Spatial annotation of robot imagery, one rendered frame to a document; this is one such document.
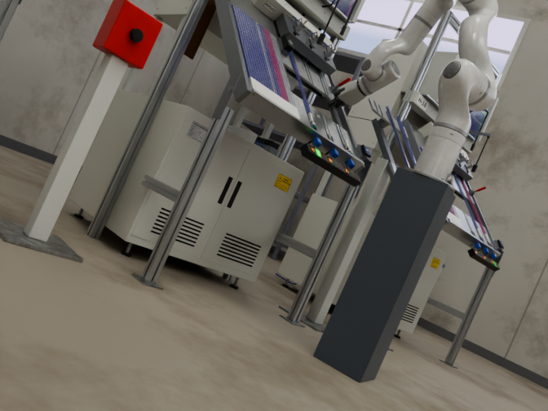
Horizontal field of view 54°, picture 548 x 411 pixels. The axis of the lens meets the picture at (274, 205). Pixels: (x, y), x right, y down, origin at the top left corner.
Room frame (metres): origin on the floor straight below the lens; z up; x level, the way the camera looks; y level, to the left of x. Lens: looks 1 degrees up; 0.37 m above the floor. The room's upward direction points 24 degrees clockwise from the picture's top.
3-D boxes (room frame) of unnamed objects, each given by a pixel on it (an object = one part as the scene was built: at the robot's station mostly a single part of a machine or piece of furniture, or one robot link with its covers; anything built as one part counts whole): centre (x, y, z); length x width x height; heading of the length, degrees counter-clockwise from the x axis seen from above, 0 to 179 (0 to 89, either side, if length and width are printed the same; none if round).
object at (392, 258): (1.86, -0.45, 0.35); 0.18 x 0.18 x 0.70; 61
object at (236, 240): (2.50, 0.41, 0.31); 0.70 x 0.65 x 0.62; 132
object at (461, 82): (1.84, -0.42, 1.00); 0.19 x 0.12 x 0.24; 126
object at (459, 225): (3.34, -0.80, 0.65); 1.01 x 0.73 x 1.29; 42
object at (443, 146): (1.86, -0.45, 0.79); 0.19 x 0.19 x 0.18
